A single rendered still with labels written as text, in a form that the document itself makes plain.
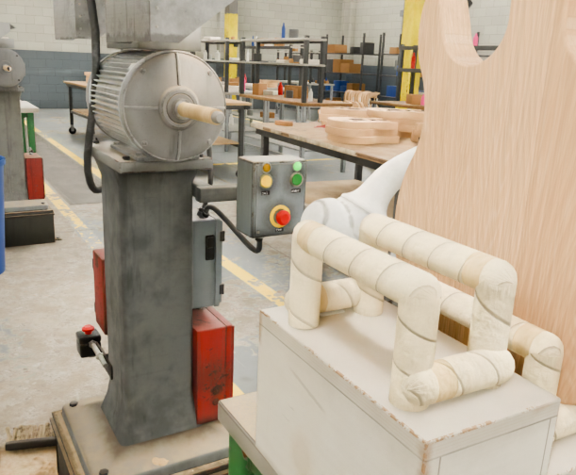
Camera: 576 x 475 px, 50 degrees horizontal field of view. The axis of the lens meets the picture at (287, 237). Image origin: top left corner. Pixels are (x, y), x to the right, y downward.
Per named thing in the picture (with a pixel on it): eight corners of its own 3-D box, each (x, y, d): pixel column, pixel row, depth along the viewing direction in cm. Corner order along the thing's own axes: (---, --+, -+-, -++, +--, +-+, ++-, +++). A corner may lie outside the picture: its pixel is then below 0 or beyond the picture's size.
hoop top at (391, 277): (286, 248, 62) (286, 217, 61) (313, 245, 63) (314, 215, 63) (416, 322, 45) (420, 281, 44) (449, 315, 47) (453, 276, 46)
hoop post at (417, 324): (380, 396, 50) (390, 287, 47) (410, 387, 52) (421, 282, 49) (406, 416, 47) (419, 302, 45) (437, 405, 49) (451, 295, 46)
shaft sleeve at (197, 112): (193, 111, 139) (182, 119, 138) (186, 99, 137) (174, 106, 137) (226, 119, 124) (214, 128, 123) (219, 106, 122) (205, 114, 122)
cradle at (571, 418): (515, 435, 59) (519, 405, 58) (588, 407, 64) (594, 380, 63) (544, 454, 56) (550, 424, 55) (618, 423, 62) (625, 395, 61)
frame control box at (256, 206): (197, 238, 177) (197, 149, 170) (262, 232, 187) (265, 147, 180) (233, 264, 156) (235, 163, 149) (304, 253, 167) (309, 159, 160)
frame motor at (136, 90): (85, 144, 171) (80, 47, 163) (177, 141, 184) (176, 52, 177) (126, 168, 137) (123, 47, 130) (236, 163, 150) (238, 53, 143)
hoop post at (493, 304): (455, 375, 54) (469, 274, 51) (481, 368, 55) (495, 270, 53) (483, 392, 51) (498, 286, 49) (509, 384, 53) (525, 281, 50)
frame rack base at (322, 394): (251, 448, 71) (255, 309, 66) (356, 416, 78) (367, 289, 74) (405, 634, 48) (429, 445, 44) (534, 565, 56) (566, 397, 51)
